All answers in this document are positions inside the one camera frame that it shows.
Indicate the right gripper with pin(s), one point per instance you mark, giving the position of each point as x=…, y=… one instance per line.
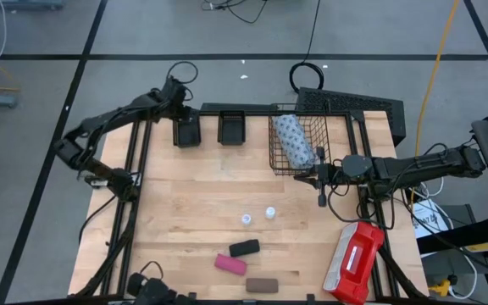
x=322, y=178

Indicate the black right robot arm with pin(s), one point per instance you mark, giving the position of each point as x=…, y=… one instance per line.
x=417, y=165

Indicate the white blue-patterned bandage roll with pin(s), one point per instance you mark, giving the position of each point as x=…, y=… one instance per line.
x=295, y=140

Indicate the small black plastic bin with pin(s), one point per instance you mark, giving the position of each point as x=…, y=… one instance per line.
x=186, y=135
x=231, y=129

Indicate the yellow power plug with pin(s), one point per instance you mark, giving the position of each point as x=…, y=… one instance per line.
x=439, y=288

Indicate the red first aid case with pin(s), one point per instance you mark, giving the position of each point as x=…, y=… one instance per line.
x=354, y=262

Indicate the small white plastic vial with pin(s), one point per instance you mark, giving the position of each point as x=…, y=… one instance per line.
x=246, y=219
x=270, y=212

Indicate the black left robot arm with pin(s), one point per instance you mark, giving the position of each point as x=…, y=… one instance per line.
x=68, y=150

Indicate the black bandage roll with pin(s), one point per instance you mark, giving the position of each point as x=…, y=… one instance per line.
x=244, y=247

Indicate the black aluminium table frame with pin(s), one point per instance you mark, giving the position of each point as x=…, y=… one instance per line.
x=210, y=108

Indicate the brown bandage roll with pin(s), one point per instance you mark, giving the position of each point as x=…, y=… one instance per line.
x=262, y=285

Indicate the pink bandage roll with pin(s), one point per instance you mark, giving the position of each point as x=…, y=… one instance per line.
x=230, y=264

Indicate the large black perforated crate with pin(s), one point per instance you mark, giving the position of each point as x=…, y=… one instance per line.
x=354, y=101

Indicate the black metal beam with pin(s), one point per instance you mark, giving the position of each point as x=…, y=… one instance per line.
x=460, y=237

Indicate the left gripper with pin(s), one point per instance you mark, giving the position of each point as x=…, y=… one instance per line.
x=176, y=99

